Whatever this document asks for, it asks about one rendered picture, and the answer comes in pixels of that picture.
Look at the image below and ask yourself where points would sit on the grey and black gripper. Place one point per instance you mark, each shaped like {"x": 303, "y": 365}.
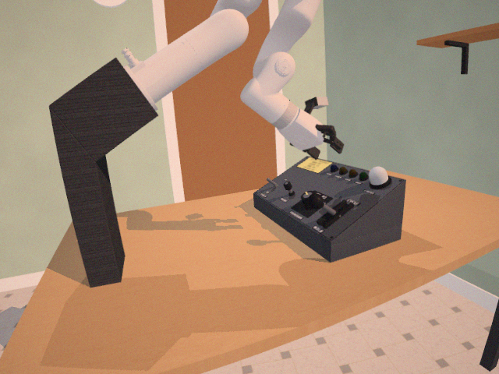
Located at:
{"x": 304, "y": 132}

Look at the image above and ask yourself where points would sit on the dark grey control console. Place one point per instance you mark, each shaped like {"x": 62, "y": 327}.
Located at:
{"x": 371, "y": 217}

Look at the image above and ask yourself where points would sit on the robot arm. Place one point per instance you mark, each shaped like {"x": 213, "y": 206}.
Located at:
{"x": 223, "y": 32}

